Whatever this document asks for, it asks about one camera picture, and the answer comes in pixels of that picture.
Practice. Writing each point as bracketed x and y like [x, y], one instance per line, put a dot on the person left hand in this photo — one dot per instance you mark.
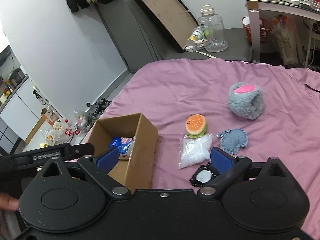
[8, 203]

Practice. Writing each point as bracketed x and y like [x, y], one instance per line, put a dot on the white plastic shopping bag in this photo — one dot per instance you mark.
[60, 133]

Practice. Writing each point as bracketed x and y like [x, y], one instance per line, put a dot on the blue tissue pack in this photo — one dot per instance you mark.
[123, 144]

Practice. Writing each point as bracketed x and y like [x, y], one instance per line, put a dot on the yellow white bottle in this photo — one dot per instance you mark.
[196, 35]

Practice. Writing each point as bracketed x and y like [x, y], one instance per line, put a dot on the grey sneakers pair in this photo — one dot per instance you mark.
[100, 106]

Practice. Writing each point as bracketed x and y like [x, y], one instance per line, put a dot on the purple bed sheet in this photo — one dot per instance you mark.
[167, 92]

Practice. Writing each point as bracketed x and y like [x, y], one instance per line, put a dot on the orange burger plush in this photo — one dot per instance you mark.
[196, 126]

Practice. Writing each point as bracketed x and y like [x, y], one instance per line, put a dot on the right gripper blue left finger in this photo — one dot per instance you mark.
[97, 169]

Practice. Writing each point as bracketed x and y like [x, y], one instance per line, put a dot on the white desk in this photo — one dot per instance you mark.
[265, 15]

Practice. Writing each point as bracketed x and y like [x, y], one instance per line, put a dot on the large clear plastic jar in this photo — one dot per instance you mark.
[213, 30]

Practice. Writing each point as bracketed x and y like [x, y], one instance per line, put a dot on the clear bag white beads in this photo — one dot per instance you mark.
[194, 150]

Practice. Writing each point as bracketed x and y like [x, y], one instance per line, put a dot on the white charger block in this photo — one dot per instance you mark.
[190, 49]

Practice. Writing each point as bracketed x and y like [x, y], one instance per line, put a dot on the beige tote bag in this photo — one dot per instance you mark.
[286, 40]

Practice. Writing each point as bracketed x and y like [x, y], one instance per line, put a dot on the grey pink plush toy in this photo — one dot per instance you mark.
[246, 100]

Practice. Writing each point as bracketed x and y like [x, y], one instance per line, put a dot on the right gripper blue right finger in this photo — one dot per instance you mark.
[231, 170]

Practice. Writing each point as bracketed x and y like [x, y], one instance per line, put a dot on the brown cardboard box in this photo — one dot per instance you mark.
[135, 168]

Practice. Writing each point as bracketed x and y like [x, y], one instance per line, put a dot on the grey door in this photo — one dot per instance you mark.
[131, 41]

